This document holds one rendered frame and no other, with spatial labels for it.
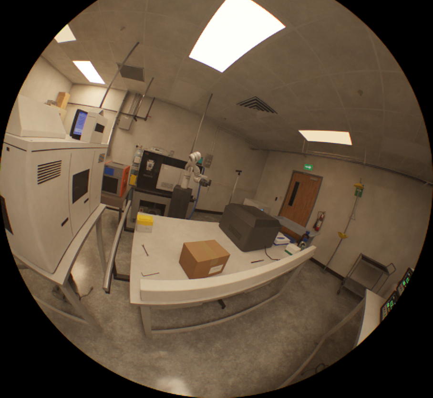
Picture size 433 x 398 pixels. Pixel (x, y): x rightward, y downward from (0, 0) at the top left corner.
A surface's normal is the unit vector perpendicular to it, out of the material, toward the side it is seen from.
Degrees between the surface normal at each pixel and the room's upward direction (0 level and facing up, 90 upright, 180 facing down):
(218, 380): 0
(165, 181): 90
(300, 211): 90
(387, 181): 90
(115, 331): 0
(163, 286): 0
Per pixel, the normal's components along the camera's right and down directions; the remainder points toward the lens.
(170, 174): 0.43, 0.22
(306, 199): -0.85, -0.22
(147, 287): 0.29, -0.95
